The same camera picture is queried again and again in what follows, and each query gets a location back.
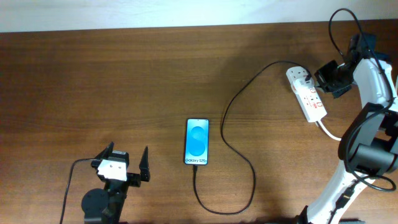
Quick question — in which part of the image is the white power strip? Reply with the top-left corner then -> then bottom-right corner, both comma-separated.
286,67 -> 327,123

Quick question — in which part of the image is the black charging cable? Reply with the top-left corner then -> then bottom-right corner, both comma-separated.
192,60 -> 312,216

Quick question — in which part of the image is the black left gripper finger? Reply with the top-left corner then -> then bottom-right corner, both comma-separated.
139,146 -> 150,181
95,142 -> 114,160

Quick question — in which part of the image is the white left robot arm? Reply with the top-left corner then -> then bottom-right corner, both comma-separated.
81,142 -> 150,224

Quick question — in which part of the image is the white USB charger plug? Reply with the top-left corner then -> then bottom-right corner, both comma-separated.
292,77 -> 315,94

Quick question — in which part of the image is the blue Galaxy smartphone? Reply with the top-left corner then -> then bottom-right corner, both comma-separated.
183,118 -> 209,166

